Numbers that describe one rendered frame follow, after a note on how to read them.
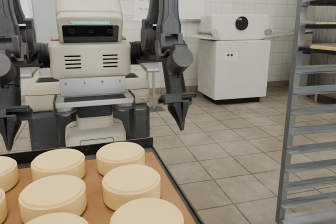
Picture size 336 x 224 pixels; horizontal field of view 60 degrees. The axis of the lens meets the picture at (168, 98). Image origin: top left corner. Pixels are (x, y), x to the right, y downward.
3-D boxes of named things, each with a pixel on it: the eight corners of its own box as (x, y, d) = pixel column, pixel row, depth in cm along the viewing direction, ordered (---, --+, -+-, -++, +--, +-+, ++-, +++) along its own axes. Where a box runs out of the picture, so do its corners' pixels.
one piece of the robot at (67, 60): (52, 171, 130) (35, 33, 108) (135, 160, 141) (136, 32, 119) (48, 213, 107) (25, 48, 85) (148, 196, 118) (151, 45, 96)
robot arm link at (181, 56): (181, 42, 90) (154, 43, 87) (194, 24, 79) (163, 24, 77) (187, 79, 87) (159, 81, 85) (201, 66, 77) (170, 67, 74)
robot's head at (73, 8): (58, 21, 106) (53, -15, 94) (116, 21, 112) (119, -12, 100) (59, 50, 99) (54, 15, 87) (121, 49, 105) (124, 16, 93)
